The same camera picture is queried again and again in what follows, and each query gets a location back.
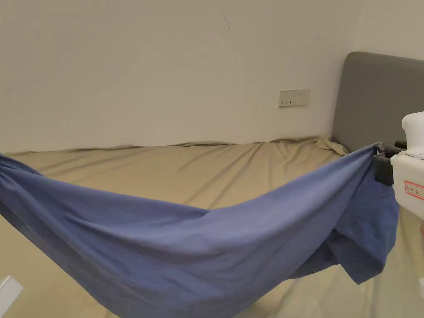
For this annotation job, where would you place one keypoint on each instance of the beige wall socket panel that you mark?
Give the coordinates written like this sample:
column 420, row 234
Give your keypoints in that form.
column 294, row 98

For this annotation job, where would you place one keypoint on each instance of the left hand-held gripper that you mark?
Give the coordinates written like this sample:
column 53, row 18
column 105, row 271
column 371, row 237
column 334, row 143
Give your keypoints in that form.
column 8, row 291

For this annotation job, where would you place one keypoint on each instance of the blue garment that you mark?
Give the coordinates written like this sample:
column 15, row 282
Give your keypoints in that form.
column 165, row 248

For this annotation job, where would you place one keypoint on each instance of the grey padded headboard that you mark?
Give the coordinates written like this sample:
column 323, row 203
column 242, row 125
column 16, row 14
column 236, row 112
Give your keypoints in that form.
column 371, row 99

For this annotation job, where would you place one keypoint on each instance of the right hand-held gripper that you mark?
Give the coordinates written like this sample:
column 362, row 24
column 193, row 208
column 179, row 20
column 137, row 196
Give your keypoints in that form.
column 409, row 172

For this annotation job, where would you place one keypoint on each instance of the bed with beige sheet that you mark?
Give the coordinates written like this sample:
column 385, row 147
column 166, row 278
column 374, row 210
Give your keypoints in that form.
column 165, row 175

